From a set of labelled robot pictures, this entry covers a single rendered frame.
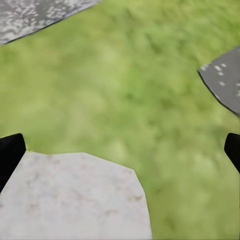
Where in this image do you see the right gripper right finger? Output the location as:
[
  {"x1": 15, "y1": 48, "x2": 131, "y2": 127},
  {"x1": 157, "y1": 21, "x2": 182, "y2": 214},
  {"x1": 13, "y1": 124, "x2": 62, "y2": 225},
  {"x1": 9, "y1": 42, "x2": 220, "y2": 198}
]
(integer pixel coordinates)
[{"x1": 224, "y1": 133, "x2": 240, "y2": 172}]

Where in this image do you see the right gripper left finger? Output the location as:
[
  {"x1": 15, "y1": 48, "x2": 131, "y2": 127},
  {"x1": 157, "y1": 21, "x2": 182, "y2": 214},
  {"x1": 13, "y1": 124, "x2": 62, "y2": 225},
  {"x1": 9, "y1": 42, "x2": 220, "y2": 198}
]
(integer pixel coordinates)
[{"x1": 0, "y1": 133, "x2": 27, "y2": 193}]

